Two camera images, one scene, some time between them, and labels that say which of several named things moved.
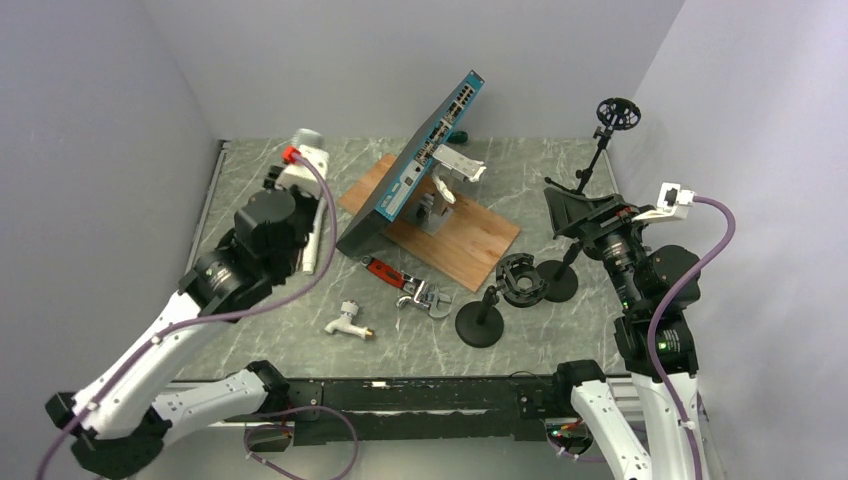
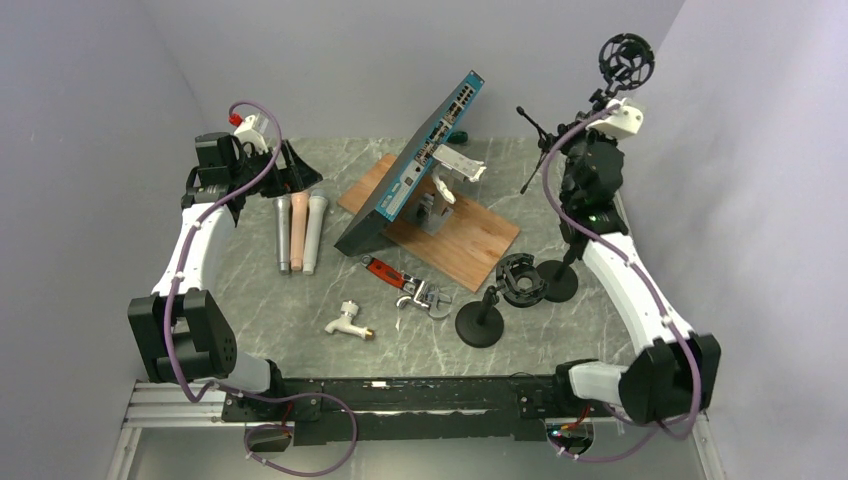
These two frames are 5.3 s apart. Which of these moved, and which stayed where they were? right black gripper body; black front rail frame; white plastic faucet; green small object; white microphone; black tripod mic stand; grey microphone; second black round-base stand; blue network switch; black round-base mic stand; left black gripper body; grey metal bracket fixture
Moved: left black gripper body; grey microphone; right black gripper body; black tripod mic stand
Stayed: second black round-base stand; green small object; blue network switch; white microphone; white plastic faucet; black round-base mic stand; black front rail frame; grey metal bracket fixture
